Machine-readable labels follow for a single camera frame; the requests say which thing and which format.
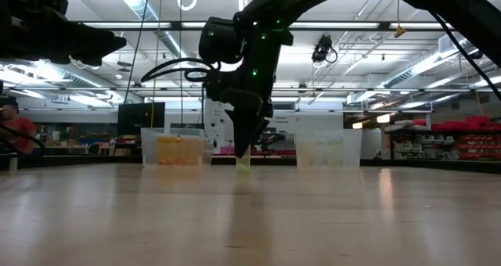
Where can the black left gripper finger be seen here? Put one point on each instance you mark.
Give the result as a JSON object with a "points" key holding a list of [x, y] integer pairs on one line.
{"points": [[90, 41], [117, 43]]}

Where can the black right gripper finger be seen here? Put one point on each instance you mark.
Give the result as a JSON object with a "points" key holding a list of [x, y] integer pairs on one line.
{"points": [[261, 129], [244, 129]]}

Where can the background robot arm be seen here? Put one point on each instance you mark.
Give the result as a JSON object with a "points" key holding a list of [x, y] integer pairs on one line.
{"points": [[274, 137]]}

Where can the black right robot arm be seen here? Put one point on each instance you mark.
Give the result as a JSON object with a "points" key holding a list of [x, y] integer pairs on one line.
{"points": [[430, 0]]}

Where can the clear plastic bin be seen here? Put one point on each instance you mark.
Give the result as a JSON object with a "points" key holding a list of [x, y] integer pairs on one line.
{"points": [[148, 148], [352, 152]]}

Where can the red plastic bin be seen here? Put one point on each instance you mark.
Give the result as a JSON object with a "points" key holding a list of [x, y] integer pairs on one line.
{"points": [[476, 120], [419, 122]]}

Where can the white poster board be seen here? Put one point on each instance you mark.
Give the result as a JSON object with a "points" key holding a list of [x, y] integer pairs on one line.
{"points": [[214, 121]]}

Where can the black monitor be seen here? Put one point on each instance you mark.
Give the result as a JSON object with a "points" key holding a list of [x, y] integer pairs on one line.
{"points": [[141, 119]]}

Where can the person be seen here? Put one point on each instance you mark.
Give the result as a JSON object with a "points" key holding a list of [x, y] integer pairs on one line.
{"points": [[19, 127]]}

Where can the glowing shop lamp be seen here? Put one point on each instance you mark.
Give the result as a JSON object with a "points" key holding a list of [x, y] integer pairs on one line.
{"points": [[357, 125], [383, 118]]}

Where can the yellow hanging connector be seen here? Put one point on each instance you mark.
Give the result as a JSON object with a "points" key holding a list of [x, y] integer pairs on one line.
{"points": [[399, 32]]}

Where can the storage shelf rack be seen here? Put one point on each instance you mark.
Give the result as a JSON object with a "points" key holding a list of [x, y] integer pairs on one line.
{"points": [[422, 146]]}

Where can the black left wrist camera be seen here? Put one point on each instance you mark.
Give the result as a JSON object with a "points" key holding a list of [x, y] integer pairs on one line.
{"points": [[39, 0]]}

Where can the silver ceiling duct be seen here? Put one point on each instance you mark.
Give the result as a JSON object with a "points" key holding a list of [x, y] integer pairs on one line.
{"points": [[135, 2]]}

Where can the black ceiling camera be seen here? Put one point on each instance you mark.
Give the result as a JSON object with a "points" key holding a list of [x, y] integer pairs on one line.
{"points": [[323, 49]]}

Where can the black aluminium table frame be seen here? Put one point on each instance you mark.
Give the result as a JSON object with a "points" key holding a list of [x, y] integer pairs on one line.
{"points": [[78, 162]]}

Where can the silver metal post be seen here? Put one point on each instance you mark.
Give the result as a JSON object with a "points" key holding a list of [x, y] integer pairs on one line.
{"points": [[13, 162]]}

